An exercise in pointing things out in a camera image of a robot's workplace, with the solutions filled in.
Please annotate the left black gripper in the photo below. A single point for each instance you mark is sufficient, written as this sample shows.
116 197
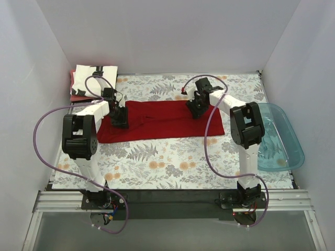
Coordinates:
119 119

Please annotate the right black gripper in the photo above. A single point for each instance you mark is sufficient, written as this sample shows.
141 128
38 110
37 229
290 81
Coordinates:
197 109

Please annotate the red t shirt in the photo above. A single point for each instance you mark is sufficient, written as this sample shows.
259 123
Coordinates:
76 98
154 120

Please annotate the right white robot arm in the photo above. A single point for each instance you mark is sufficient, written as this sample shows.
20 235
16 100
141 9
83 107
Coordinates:
246 129

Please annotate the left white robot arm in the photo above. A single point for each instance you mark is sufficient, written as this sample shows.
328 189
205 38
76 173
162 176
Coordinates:
79 141

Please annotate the red folded t shirt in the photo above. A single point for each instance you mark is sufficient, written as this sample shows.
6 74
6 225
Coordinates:
76 98

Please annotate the white printed folded t shirt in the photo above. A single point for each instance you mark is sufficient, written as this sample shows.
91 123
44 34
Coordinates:
90 81

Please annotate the floral patterned table mat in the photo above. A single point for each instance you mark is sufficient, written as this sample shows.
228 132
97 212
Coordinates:
175 163

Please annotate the teal plastic bin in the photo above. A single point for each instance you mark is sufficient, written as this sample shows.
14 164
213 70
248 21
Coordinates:
280 149

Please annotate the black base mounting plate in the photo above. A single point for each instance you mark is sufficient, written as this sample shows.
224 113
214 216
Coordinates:
160 204

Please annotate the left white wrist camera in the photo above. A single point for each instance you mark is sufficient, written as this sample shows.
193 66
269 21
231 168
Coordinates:
120 100

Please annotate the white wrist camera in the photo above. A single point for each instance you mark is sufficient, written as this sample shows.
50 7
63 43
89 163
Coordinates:
120 100
189 92

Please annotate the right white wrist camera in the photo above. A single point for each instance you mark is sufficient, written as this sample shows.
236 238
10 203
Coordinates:
189 92

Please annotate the aluminium frame rail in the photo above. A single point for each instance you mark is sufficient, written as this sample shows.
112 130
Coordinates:
71 200

